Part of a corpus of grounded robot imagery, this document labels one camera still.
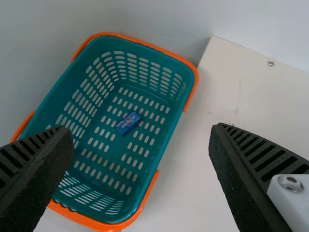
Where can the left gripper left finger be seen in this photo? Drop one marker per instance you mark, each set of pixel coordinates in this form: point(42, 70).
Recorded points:
point(31, 174)

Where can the small blue box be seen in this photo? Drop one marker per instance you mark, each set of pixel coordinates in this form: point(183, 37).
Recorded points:
point(128, 123)

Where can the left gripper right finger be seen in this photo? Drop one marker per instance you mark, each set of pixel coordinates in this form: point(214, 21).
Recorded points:
point(253, 174)

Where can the teal shopping basket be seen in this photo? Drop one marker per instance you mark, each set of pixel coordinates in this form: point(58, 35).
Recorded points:
point(144, 79)

